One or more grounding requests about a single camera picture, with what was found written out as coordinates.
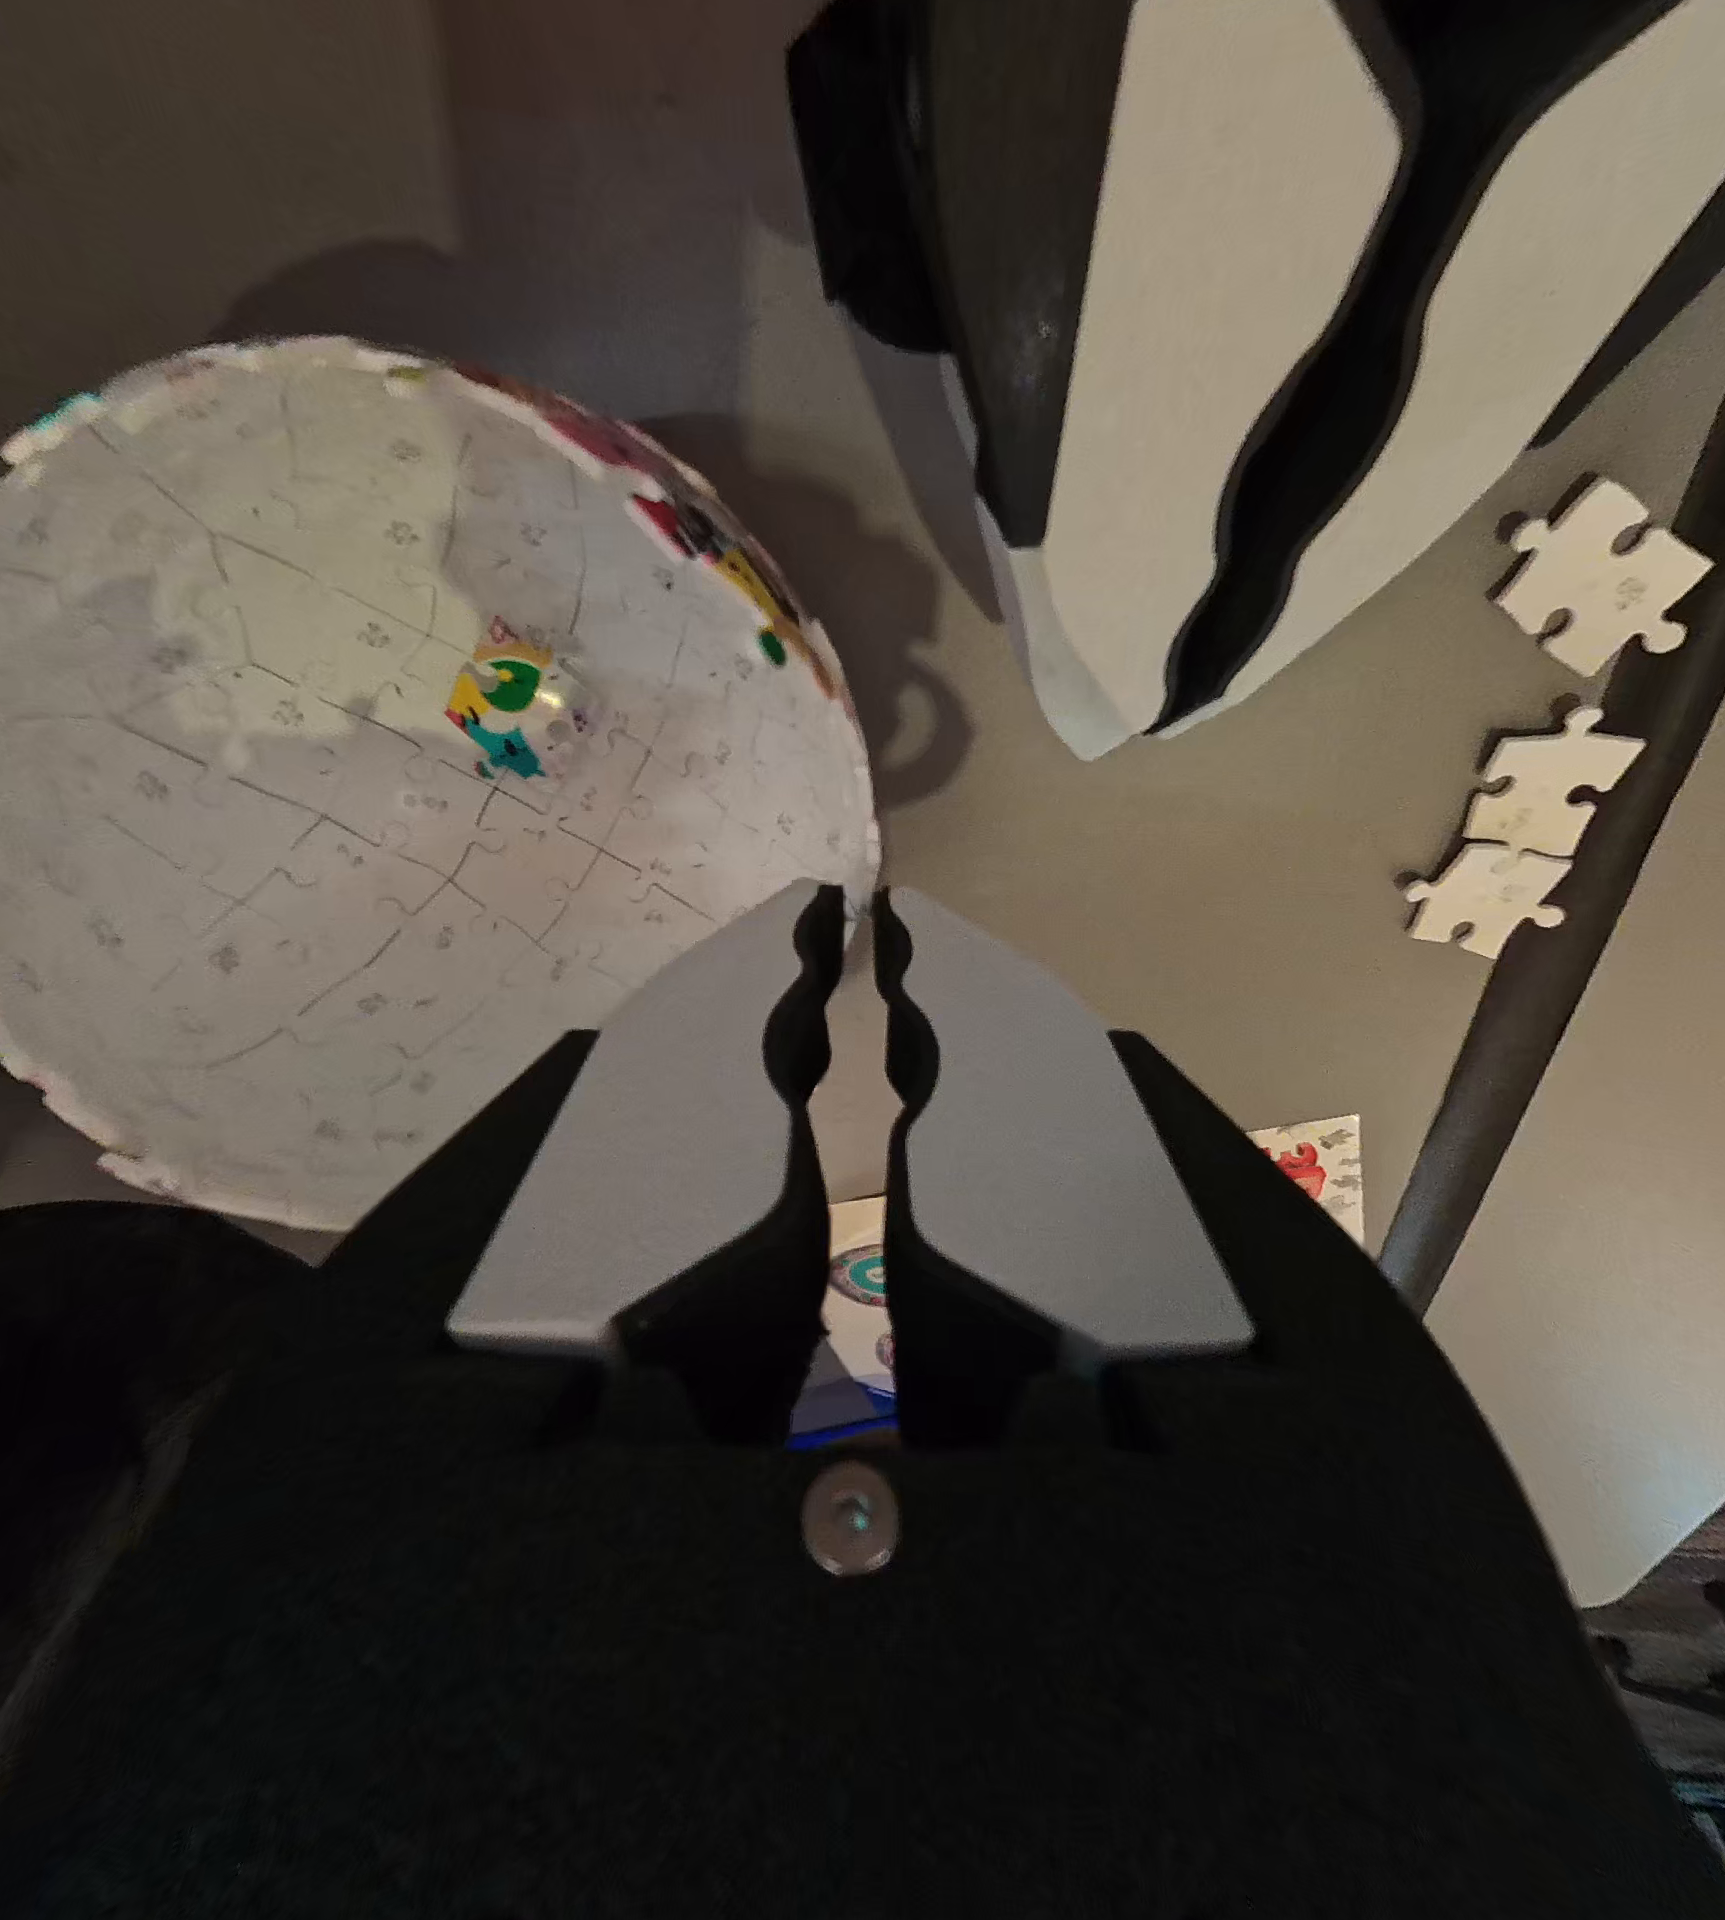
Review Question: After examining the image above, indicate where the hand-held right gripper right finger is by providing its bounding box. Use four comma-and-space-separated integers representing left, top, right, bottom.
875, 883, 1257, 1438

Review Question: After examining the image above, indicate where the colourful puzzle ball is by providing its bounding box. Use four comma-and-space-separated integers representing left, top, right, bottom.
0, 337, 883, 1229

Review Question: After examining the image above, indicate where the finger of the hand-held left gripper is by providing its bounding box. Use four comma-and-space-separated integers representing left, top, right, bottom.
1010, 0, 1432, 761
1153, 0, 1725, 742

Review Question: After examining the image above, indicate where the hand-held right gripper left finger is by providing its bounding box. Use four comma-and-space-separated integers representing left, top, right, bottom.
445, 883, 846, 1438

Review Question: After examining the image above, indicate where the puzzle instruction leaflet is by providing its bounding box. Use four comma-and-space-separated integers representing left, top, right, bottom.
814, 1117, 1375, 1415

